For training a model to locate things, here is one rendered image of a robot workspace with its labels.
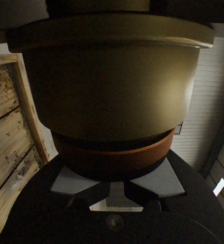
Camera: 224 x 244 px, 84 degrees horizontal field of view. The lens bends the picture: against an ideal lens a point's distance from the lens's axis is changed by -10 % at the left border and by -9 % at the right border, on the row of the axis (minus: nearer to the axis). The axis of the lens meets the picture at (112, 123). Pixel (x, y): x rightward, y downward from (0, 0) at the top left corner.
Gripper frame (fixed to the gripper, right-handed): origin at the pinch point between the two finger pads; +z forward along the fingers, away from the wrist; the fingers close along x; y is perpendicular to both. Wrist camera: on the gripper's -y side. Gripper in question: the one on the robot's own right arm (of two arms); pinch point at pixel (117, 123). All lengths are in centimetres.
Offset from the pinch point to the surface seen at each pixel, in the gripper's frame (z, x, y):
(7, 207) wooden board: -0.2, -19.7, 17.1
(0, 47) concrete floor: 114, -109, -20
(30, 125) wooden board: 13.3, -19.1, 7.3
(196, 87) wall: 657, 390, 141
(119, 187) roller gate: 687, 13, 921
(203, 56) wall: 650, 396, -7
